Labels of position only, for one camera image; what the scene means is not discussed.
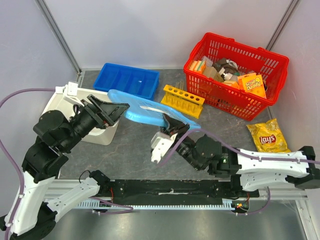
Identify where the light blue plastic lid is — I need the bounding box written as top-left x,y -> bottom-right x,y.
107,89 -> 201,129

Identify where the yellow Lays chips bag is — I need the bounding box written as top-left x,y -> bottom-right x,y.
247,118 -> 291,153

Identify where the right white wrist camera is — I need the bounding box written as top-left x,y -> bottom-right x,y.
150,131 -> 178,164

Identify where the blue divided plastic tray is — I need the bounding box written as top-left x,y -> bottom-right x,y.
93,63 -> 160,100

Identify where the white plastic tub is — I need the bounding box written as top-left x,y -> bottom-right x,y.
42,85 -> 119,146

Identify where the yellow test tube rack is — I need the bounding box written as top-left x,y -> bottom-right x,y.
161,84 -> 205,119

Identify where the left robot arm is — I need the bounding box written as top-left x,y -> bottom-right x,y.
0,95 -> 129,240

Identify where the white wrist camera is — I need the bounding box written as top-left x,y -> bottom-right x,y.
150,131 -> 178,164
55,81 -> 83,106

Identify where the white cable duct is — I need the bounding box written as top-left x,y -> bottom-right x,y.
74,198 -> 235,211

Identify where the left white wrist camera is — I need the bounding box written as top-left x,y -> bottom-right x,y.
55,81 -> 83,106

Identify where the orange Scrub Daddy package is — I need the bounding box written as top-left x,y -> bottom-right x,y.
237,72 -> 266,98

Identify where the red shopping basket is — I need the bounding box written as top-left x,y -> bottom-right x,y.
183,32 -> 290,121

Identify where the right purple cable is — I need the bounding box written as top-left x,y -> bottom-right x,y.
157,128 -> 320,217

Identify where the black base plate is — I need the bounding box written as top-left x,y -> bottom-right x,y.
96,179 -> 260,206

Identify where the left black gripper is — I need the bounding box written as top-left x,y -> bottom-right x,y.
62,92 -> 132,150

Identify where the orange green sponge pack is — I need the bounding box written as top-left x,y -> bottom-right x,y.
189,60 -> 207,74

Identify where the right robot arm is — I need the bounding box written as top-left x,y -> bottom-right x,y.
160,121 -> 320,197

